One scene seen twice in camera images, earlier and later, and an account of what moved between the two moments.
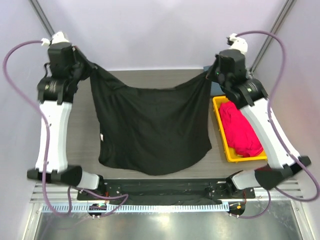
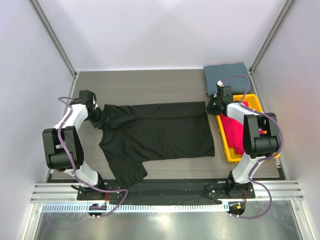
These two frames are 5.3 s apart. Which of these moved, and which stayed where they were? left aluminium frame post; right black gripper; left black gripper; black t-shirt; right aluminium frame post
Moved: black t-shirt; right black gripper; left black gripper
Stayed: right aluminium frame post; left aluminium frame post
